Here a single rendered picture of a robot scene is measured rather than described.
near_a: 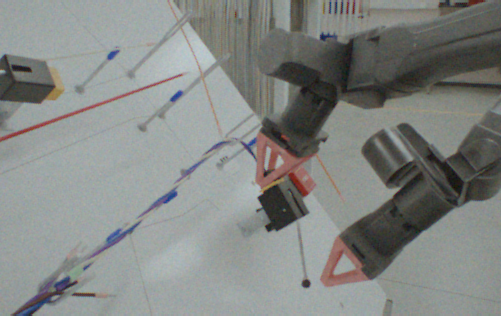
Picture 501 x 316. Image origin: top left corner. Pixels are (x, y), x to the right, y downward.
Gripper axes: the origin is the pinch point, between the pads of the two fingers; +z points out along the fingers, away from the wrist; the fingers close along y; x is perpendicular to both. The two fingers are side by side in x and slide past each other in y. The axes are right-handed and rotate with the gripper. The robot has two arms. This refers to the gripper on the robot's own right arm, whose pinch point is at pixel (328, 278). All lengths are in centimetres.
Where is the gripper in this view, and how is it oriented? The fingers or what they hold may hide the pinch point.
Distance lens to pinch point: 71.4
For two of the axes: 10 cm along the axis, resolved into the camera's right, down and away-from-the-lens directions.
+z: -6.0, 6.6, 4.5
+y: -5.1, 1.1, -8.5
